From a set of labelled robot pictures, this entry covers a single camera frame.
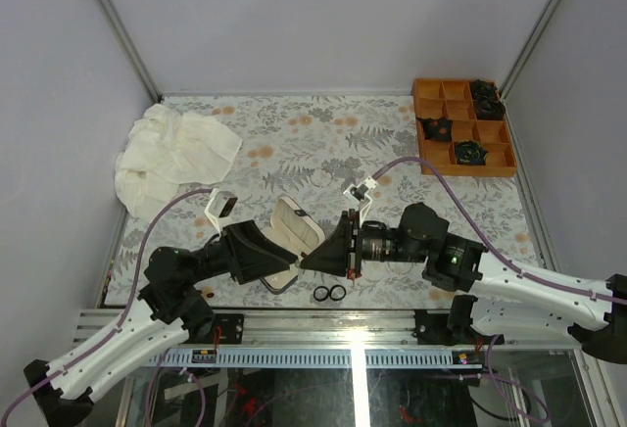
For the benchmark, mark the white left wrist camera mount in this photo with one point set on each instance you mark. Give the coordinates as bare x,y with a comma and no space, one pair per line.
219,208

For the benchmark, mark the silver wire bangle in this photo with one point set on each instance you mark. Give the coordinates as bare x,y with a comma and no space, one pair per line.
321,178

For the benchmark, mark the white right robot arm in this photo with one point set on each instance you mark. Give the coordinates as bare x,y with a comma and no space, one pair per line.
495,296

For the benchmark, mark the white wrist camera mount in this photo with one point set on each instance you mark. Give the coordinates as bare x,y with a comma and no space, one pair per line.
219,208
359,197

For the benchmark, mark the orange divided tray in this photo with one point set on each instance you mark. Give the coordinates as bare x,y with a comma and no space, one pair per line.
452,99

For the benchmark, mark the dark green fabric flower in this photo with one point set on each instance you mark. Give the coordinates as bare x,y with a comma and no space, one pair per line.
470,153

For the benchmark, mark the white crumpled cloth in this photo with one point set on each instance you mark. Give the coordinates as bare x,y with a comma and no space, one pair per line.
166,149

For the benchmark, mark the aluminium rail frame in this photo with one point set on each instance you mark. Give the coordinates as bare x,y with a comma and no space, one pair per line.
327,338

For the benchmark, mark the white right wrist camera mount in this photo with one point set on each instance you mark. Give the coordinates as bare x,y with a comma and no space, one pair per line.
359,197

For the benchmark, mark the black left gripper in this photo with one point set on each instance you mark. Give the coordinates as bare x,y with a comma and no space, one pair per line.
252,254

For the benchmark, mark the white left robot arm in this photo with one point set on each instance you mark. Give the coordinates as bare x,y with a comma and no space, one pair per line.
168,311

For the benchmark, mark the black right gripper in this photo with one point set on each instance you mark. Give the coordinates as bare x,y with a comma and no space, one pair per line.
336,256

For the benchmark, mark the dark fabric flower orange dots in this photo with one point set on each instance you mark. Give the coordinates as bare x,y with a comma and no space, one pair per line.
439,130

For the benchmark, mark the floral table mat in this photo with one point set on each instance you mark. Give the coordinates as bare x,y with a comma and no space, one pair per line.
285,139

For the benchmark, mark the cream and navy jewelry box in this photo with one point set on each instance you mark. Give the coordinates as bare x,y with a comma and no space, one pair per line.
291,228

